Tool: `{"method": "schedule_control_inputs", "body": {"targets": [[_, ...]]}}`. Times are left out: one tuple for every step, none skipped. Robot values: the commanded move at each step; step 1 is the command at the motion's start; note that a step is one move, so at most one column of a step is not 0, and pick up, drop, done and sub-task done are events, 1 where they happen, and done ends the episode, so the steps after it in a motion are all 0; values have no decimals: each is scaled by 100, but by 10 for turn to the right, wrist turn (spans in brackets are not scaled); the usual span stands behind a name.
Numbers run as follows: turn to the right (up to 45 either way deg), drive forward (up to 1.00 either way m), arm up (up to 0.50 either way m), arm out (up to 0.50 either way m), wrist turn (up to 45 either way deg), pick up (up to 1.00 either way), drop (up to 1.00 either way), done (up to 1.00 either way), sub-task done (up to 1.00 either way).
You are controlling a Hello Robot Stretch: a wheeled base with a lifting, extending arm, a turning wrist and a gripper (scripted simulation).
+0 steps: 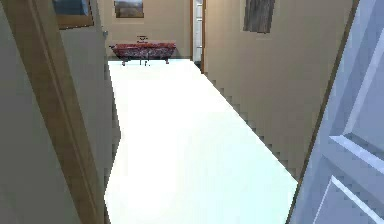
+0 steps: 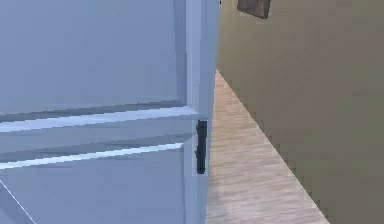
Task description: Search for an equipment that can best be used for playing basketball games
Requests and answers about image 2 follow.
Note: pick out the brown framed wall picture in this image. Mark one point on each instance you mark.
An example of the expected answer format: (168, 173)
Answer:
(255, 7)

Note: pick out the pale blue room door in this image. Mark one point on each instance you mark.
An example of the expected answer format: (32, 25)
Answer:
(93, 66)

